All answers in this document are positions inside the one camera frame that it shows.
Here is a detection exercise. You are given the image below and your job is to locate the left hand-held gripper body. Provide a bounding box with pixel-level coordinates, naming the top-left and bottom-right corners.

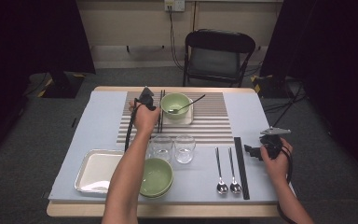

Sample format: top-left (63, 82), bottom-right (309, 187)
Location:
top-left (134, 86), bottom-right (158, 112)

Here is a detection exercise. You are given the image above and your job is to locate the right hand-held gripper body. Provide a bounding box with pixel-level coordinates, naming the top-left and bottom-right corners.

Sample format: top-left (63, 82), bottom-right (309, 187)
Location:
top-left (259, 126), bottom-right (292, 160)

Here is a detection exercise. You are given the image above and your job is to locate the row of black chopsticks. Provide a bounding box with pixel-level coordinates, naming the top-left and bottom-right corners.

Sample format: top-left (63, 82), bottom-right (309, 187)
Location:
top-left (233, 136), bottom-right (251, 201)

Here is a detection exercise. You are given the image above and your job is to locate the green ceramic bowl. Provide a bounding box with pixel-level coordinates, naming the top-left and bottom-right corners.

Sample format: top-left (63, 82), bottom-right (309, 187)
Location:
top-left (139, 157), bottom-right (174, 197)
top-left (160, 92), bottom-right (194, 120)
top-left (140, 186), bottom-right (172, 200)

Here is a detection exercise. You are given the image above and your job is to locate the silver metal spoon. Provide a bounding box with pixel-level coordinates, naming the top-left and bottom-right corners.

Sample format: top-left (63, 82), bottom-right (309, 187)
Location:
top-left (227, 147), bottom-right (242, 195)
top-left (167, 93), bottom-right (207, 115)
top-left (214, 147), bottom-right (229, 195)

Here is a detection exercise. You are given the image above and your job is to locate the white square plate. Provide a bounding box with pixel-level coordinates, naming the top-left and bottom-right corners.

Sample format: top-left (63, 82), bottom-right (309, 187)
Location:
top-left (74, 148), bottom-right (125, 194)
top-left (161, 98), bottom-right (195, 126)

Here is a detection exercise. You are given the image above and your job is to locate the person's left hand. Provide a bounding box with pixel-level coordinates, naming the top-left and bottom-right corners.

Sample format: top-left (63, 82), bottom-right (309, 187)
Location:
top-left (128, 100), bottom-right (162, 138)

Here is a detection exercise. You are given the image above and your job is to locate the person's right hand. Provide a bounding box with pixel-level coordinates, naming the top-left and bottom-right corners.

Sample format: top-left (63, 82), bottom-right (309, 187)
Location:
top-left (259, 137), bottom-right (294, 185)

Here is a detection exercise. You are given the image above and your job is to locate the brown white striped placemat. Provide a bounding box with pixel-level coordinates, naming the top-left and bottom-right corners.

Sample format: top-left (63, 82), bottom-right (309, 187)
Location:
top-left (116, 91), bottom-right (235, 146)

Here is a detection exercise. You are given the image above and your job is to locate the clear drinking glass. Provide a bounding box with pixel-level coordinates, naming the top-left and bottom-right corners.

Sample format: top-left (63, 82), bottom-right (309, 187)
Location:
top-left (173, 133), bottom-right (197, 165)
top-left (149, 133), bottom-right (174, 162)

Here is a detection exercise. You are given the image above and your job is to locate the black taped stand base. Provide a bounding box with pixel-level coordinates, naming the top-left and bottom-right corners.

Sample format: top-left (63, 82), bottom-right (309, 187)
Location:
top-left (251, 74), bottom-right (293, 100)
top-left (38, 72), bottom-right (86, 100)

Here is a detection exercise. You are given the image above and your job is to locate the black folding chair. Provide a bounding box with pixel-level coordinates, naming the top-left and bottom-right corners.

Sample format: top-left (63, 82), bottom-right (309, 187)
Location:
top-left (182, 28), bottom-right (257, 88)

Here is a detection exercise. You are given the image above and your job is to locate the dark curtain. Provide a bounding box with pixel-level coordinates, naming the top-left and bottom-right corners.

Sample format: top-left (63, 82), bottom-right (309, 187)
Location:
top-left (259, 0), bottom-right (358, 185)
top-left (0, 0), bottom-right (96, 162)

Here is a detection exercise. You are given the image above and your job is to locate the black floor cable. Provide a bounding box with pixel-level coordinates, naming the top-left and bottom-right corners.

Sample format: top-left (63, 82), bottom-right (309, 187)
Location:
top-left (262, 78), bottom-right (307, 132)

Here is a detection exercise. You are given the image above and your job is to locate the right hand-held gripper cable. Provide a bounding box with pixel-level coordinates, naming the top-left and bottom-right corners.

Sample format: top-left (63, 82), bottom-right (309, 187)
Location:
top-left (274, 144), bottom-right (297, 224)

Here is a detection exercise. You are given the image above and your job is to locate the hand-held gripper cable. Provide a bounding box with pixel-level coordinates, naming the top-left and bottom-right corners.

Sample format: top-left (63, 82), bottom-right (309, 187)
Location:
top-left (124, 97), bottom-right (144, 153)
top-left (274, 144), bottom-right (297, 224)

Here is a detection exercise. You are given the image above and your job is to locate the left hand-held gripper cable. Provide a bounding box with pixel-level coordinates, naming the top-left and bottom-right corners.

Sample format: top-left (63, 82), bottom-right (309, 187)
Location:
top-left (124, 97), bottom-right (144, 153)

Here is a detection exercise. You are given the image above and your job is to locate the black wall socket cable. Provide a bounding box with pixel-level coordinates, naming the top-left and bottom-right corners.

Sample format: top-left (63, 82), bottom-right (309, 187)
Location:
top-left (167, 5), bottom-right (186, 71)

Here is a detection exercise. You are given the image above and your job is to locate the white wall socket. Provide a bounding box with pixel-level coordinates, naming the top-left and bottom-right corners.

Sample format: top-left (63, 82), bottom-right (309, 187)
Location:
top-left (163, 0), bottom-right (186, 13)

